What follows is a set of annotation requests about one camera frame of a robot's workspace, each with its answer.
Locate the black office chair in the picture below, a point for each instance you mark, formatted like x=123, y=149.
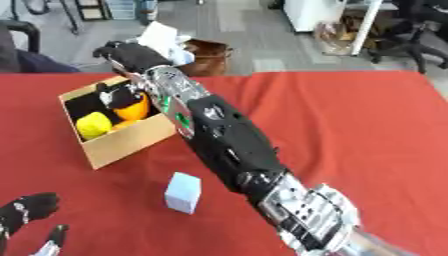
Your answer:
x=414, y=36

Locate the white paper bag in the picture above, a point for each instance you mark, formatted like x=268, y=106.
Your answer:
x=160, y=38

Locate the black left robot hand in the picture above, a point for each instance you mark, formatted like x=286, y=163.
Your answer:
x=32, y=206

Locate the tan cardboard box black inside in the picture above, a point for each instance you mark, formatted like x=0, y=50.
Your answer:
x=125, y=141

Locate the shelf cart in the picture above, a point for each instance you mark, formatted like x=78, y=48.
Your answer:
x=116, y=8

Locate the clear plastic bag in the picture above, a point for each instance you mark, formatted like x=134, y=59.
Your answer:
x=335, y=36

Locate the white post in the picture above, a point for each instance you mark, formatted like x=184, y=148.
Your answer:
x=366, y=26

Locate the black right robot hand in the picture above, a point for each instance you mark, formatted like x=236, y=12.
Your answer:
x=131, y=56

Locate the black tripod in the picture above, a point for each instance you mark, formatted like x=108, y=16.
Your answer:
x=69, y=18

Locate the light blue cube block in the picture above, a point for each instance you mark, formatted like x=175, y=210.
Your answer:
x=183, y=193

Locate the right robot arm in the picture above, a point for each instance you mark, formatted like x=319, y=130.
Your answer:
x=233, y=140

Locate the yellow toy lemon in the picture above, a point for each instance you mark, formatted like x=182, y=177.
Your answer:
x=93, y=126

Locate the white cabinet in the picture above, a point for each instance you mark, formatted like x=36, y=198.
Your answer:
x=312, y=15

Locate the orange toy fruit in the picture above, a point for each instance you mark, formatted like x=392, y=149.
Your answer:
x=133, y=111

